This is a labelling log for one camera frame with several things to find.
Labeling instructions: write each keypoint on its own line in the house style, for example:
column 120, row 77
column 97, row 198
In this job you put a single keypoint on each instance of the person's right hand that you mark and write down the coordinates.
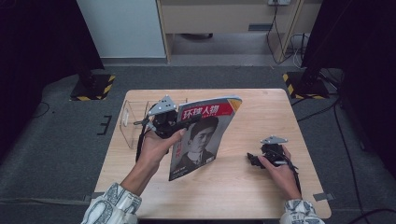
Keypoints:
column 281, row 175

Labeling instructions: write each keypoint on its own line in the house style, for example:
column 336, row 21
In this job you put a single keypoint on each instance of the clear acrylic holder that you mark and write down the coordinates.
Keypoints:
column 130, row 124

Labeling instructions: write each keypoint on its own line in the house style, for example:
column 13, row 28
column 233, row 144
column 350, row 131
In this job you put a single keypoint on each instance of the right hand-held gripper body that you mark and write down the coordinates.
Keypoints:
column 274, row 151

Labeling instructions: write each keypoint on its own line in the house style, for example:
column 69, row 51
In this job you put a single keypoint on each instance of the striped stand base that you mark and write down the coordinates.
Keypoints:
column 93, row 88
column 306, row 87

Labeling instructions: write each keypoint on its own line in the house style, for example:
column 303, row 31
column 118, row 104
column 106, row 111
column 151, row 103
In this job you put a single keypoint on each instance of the grey tape piece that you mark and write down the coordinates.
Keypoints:
column 323, row 196
column 93, row 196

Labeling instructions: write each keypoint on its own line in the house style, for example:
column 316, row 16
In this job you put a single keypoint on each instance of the grey portrait magazine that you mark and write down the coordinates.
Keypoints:
column 202, row 140

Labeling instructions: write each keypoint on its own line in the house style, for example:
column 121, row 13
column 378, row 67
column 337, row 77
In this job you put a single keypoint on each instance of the white cabinet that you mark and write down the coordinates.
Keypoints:
column 121, row 28

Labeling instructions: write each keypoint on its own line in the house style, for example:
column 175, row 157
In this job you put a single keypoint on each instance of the beige wooden desk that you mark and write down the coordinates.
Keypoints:
column 218, row 18

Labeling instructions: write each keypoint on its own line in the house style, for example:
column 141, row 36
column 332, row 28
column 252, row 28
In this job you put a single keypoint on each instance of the white power socket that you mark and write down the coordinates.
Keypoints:
column 279, row 2

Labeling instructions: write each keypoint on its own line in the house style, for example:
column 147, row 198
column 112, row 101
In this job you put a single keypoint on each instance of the black curtain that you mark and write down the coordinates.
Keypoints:
column 364, row 46
column 37, row 46

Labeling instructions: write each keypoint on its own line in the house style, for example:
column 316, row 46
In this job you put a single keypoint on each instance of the person's left hand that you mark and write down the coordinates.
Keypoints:
column 154, row 149

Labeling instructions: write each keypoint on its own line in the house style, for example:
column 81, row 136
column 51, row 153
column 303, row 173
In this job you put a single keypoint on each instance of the black tape mark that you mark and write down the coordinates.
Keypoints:
column 105, row 124

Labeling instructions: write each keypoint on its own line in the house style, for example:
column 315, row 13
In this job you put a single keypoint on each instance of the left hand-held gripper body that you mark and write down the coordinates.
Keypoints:
column 163, row 119

